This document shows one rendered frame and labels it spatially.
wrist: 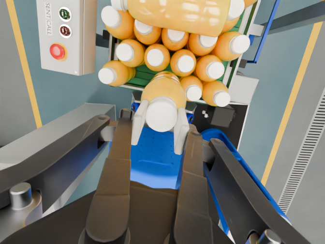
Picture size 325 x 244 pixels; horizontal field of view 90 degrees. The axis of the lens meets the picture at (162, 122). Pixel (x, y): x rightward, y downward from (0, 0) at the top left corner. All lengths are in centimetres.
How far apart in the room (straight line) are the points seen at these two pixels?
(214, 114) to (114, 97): 122
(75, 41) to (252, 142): 178
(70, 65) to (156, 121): 35
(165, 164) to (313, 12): 57
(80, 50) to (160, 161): 35
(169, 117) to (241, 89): 58
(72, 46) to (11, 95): 174
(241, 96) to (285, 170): 167
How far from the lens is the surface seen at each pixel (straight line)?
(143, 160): 44
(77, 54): 49
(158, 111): 19
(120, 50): 43
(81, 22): 50
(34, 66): 197
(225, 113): 59
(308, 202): 280
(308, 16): 67
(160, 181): 40
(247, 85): 75
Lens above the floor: 154
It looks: 69 degrees down
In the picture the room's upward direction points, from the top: 174 degrees counter-clockwise
